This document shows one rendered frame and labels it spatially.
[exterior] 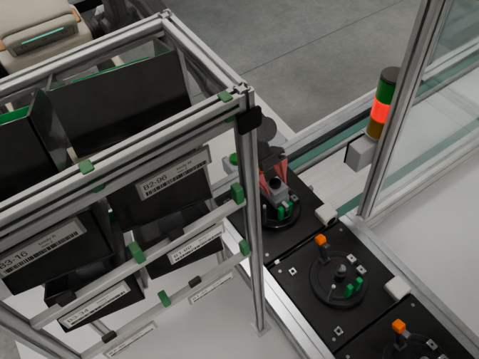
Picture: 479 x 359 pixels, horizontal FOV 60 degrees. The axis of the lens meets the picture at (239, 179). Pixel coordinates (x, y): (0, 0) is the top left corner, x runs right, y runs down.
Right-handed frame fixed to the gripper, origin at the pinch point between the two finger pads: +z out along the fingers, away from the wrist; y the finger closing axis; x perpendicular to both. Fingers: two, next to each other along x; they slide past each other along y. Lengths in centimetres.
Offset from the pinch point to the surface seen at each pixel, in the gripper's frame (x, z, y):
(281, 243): -0.9, 13.8, -5.3
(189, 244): -40, -17, -30
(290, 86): 162, 11, 103
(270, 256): -2.0, 14.6, -9.8
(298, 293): -11.3, 21.8, -10.3
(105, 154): -52, -34, -34
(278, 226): 0.7, 10.0, -3.4
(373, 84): 136, 32, 148
